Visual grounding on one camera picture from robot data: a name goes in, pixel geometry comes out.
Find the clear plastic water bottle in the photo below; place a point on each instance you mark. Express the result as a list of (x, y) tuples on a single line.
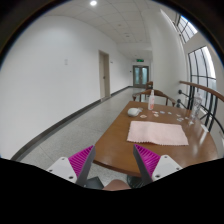
[(196, 106)]

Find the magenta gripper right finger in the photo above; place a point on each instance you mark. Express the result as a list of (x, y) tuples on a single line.
[(152, 166)]

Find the green exit sign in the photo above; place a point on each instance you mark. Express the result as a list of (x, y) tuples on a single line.
[(140, 60)]

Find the wooden chair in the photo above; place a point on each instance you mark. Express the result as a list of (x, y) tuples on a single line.
[(156, 93)]

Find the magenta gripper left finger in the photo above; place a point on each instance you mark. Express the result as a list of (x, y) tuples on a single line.
[(75, 168)]

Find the pink towel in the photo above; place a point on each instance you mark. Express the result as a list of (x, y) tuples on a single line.
[(157, 133)]

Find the wooden handrail with black balusters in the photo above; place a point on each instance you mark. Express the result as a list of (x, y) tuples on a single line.
[(209, 105)]

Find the beige door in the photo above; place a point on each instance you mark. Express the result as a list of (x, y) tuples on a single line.
[(104, 75)]

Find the double glass door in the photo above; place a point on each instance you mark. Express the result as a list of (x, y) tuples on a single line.
[(140, 76)]

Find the wooden table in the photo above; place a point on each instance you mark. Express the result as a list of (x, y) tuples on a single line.
[(115, 152)]

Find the clear spray bottle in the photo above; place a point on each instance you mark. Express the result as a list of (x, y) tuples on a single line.
[(151, 100)]

